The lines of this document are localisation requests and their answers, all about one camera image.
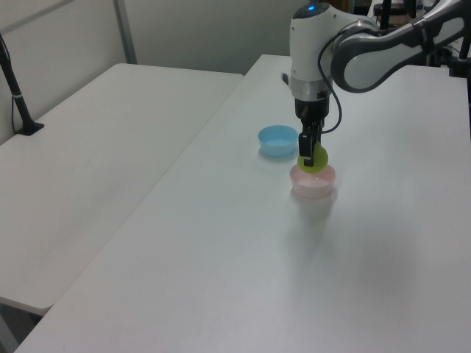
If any grey metal partition post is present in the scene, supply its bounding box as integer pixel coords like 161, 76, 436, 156
112, 0, 138, 65

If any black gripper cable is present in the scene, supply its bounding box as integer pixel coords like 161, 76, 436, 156
317, 27, 380, 134

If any black thin pole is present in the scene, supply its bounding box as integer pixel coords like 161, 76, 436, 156
380, 0, 393, 30

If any blue plastic bowl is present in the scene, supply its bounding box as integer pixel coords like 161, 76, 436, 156
257, 124, 300, 158

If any green pear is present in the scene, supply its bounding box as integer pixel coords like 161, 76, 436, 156
296, 142, 330, 175

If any pink plastic bowl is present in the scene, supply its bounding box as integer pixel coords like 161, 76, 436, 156
289, 163, 338, 200

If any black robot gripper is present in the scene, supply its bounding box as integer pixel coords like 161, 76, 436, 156
293, 96, 330, 167

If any white side table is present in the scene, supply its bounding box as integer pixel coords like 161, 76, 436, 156
0, 63, 245, 316

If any black camera stand pole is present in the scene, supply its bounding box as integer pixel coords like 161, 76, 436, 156
0, 32, 46, 138

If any black clamp stand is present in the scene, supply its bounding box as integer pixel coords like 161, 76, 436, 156
447, 35, 471, 79

